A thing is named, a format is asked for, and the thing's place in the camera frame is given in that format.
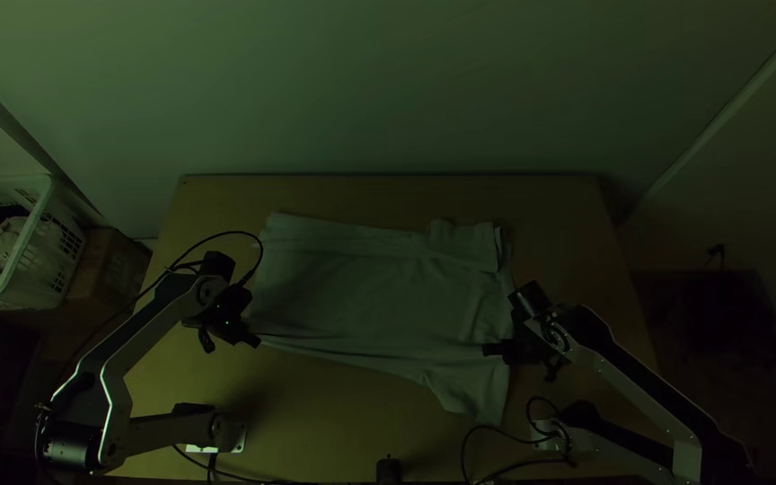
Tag black cable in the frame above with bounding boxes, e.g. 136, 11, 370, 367
525, 395, 572, 447
460, 423, 575, 485
57, 230, 266, 378

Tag grey t-shirt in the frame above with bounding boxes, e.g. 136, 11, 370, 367
242, 211, 518, 428

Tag white laundry basket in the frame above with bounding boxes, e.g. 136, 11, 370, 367
0, 173, 90, 312

